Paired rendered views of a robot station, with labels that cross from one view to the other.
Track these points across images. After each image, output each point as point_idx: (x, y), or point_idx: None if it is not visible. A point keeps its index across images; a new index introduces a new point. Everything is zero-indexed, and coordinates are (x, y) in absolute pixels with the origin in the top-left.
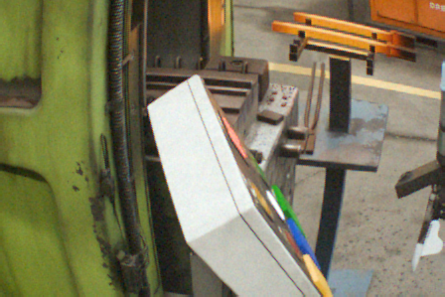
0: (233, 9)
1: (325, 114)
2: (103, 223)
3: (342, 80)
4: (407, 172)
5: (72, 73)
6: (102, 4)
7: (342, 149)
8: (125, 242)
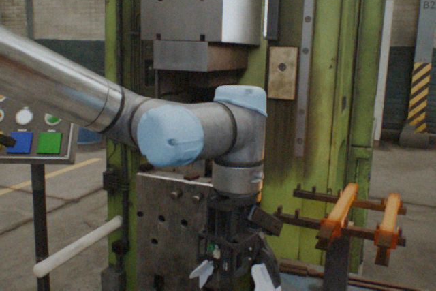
0: None
1: (358, 289)
2: (105, 148)
3: None
4: (9, 136)
5: None
6: (112, 56)
7: (286, 287)
8: (107, 161)
